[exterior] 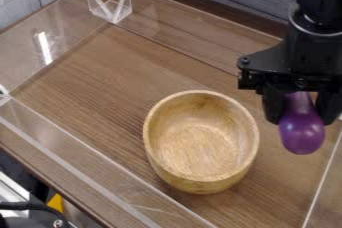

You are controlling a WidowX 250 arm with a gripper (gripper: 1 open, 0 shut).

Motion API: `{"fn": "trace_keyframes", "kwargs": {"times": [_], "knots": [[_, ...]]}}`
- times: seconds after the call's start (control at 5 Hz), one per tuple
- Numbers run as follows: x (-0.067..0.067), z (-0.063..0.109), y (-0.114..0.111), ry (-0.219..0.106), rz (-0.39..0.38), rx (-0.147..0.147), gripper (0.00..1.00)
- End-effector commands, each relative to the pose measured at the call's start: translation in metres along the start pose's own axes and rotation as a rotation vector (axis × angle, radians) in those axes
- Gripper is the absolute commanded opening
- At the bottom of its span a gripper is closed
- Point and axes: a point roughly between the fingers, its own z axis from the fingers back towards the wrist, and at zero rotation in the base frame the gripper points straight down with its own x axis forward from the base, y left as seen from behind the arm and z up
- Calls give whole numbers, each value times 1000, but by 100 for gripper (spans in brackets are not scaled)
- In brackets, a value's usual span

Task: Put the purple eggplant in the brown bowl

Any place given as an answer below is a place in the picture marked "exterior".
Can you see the brown wooden bowl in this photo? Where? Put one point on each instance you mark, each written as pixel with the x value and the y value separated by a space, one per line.
pixel 201 139

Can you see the black device with yellow label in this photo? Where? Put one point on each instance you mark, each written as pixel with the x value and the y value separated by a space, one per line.
pixel 50 216

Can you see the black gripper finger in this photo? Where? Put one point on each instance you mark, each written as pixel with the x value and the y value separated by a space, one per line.
pixel 273 101
pixel 329 105

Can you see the clear acrylic tray walls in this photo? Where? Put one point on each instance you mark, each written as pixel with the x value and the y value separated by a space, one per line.
pixel 85 68

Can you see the purple toy eggplant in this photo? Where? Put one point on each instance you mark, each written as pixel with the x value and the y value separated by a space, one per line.
pixel 301 126

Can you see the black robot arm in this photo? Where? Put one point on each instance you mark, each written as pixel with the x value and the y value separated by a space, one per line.
pixel 323 12

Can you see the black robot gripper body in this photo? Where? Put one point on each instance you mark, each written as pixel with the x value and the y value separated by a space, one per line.
pixel 303 63

